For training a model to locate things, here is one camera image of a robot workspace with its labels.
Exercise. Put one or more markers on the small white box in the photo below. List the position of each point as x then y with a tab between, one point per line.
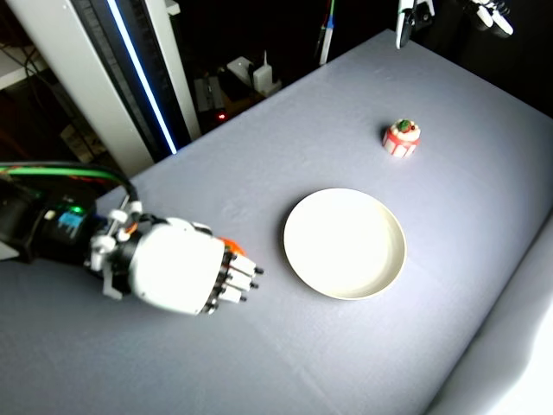
238	68

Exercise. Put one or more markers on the grey table cloth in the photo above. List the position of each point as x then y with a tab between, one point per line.
302	354

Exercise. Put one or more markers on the white column with light strip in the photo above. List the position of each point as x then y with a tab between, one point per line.
69	52

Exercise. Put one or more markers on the white round plate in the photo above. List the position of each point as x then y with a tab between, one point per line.
345	242

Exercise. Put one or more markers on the white power adapter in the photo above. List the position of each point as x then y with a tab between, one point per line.
264	78

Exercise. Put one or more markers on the red white toy cupcake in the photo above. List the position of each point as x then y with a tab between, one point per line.
402	138

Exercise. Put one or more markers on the black device with red light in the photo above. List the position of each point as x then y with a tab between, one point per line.
221	116

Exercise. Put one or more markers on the white shelf board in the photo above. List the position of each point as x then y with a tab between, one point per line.
13	69

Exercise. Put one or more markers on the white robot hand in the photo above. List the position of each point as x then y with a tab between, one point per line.
177	268
497	19

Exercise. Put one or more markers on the orange toy pumpkin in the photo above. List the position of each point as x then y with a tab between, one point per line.
233	246

